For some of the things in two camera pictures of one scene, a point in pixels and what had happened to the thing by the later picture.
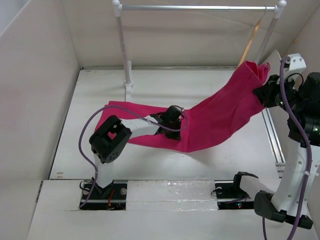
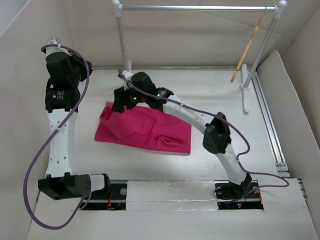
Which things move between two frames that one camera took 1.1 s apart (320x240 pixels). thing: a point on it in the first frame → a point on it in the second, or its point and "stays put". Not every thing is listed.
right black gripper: [265, 92] → [121, 98]
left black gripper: [176, 136] → [75, 58]
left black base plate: [113, 197] stays put
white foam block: [173, 195] stays put
